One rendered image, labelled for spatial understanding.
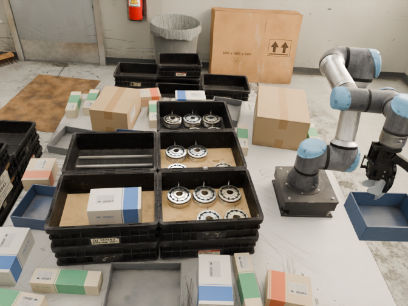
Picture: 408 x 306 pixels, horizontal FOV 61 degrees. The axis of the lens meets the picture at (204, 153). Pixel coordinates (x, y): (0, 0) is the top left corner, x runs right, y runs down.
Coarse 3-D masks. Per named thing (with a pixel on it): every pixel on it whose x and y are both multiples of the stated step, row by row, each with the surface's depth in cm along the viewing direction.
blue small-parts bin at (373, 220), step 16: (352, 192) 116; (368, 192) 116; (400, 192) 117; (352, 208) 114; (368, 208) 120; (384, 208) 120; (400, 208) 120; (352, 224) 114; (368, 224) 114; (384, 224) 115; (400, 224) 115; (368, 240) 109; (384, 240) 109; (400, 240) 110
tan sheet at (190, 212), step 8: (192, 192) 154; (216, 192) 155; (192, 200) 150; (216, 200) 151; (240, 200) 152; (168, 208) 145; (176, 208) 146; (184, 208) 146; (192, 208) 146; (200, 208) 146; (208, 208) 147; (216, 208) 147; (224, 208) 147; (232, 208) 148; (240, 208) 148; (168, 216) 142; (176, 216) 142; (184, 216) 142; (192, 216) 143; (248, 216) 145
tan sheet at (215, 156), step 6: (162, 150) 176; (186, 150) 178; (210, 150) 179; (216, 150) 179; (222, 150) 180; (228, 150) 180; (162, 156) 172; (186, 156) 174; (210, 156) 175; (216, 156) 175; (222, 156) 176; (228, 156) 176; (162, 162) 169; (168, 162) 169; (180, 162) 170; (186, 162) 170; (192, 162) 170; (198, 162) 170; (204, 162) 171; (210, 162) 171; (216, 162) 171; (222, 162) 172; (228, 162) 172; (234, 162) 172
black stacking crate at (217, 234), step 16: (176, 176) 150; (192, 176) 151; (208, 176) 152; (224, 176) 153; (240, 176) 155; (256, 208) 137; (256, 224) 134; (160, 240) 133; (176, 240) 133; (192, 240) 134
